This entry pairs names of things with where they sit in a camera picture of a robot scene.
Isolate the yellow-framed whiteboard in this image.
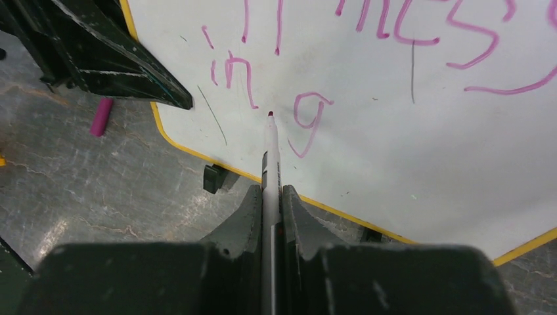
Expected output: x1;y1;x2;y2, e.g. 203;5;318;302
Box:
122;1;556;264

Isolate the purple whiteboard marker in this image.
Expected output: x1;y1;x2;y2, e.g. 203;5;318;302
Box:
261;112;282;314

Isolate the black whiteboard clip foot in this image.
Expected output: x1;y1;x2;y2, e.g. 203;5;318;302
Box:
360;227;383;243

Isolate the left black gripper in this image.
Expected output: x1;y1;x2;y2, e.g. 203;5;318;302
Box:
1;0;193;110

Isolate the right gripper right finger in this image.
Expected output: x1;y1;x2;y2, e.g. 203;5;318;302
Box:
282;185;516;314

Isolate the purple marker cap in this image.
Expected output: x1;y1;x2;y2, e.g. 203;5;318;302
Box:
89;98;114;137

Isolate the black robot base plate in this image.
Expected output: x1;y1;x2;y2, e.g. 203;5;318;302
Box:
1;239;33;314

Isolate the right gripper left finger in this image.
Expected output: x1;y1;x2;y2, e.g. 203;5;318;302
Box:
17;185;262;314

